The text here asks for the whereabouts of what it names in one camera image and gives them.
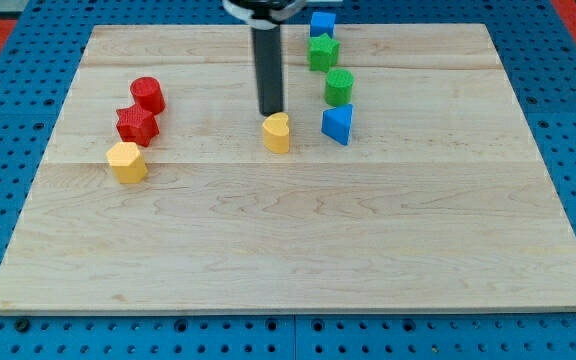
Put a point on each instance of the green cylinder block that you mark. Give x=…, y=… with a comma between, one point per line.
x=338, y=87

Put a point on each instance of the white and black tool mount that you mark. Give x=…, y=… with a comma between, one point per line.
x=263, y=14

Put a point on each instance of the green star block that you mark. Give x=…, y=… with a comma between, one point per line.
x=323, y=52

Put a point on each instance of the yellow heart block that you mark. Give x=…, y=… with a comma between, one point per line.
x=276, y=133

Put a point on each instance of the blue cube block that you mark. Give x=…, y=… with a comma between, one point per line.
x=322, y=23

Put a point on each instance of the yellow hexagon block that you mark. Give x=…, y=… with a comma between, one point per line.
x=127, y=162

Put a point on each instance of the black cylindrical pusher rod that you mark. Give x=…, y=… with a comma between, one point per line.
x=267, y=56

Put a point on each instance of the wooden board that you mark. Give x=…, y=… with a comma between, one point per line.
x=440, y=203

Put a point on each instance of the blue triangle block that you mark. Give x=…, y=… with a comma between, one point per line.
x=337, y=123

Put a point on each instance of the red star block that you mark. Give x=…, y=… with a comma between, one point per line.
x=136, y=124

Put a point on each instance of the red cylinder block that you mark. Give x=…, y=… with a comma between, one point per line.
x=146, y=92

